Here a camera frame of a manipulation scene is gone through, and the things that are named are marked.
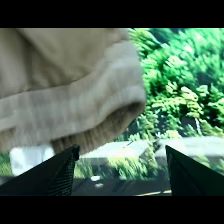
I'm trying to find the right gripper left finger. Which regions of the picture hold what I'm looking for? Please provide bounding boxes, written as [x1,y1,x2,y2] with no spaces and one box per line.
[0,143,81,197]

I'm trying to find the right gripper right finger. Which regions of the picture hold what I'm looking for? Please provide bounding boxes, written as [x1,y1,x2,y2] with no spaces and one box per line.
[165,144,224,197]

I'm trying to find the brown trousers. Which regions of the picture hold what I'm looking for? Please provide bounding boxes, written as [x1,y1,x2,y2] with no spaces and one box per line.
[0,27,148,156]

